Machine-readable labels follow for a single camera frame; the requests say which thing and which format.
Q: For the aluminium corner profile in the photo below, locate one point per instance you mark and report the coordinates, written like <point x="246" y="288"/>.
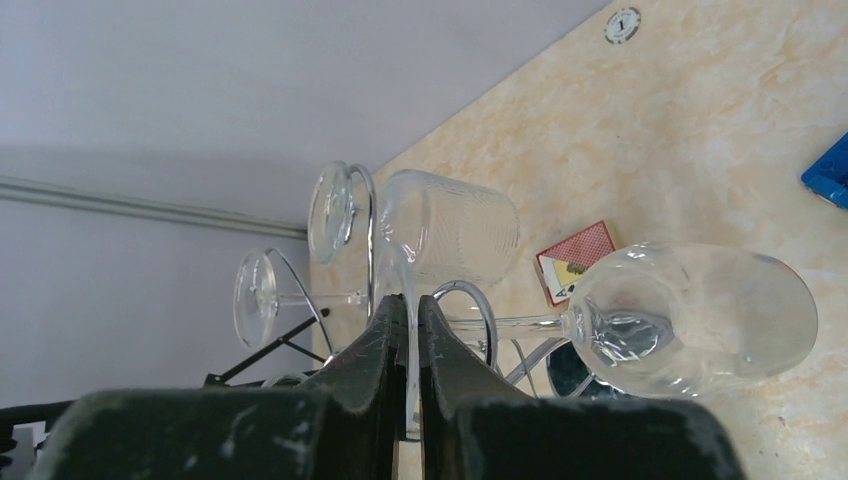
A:
<point x="46" y="194"/>

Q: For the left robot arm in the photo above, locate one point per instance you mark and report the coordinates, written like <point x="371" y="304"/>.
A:
<point x="24" y="430"/>

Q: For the small red white box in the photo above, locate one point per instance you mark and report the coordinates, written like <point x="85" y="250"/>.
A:
<point x="562" y="265"/>

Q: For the white poker chip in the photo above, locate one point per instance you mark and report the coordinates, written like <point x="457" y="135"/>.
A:
<point x="622" y="25"/>

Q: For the black music stand tripod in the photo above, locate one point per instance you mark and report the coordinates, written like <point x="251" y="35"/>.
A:
<point x="221" y="380"/>

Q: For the blue and orange toy car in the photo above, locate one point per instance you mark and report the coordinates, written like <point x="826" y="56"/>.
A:
<point x="827" y="176"/>

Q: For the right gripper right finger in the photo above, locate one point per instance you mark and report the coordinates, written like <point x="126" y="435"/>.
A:
<point x="476" y="426"/>

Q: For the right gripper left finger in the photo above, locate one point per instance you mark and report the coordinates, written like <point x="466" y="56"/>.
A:
<point x="341" y="423"/>

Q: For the clear wine glass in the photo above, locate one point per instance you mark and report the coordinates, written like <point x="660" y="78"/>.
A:
<point x="445" y="229"/>
<point x="668" y="320"/>
<point x="257" y="300"/>

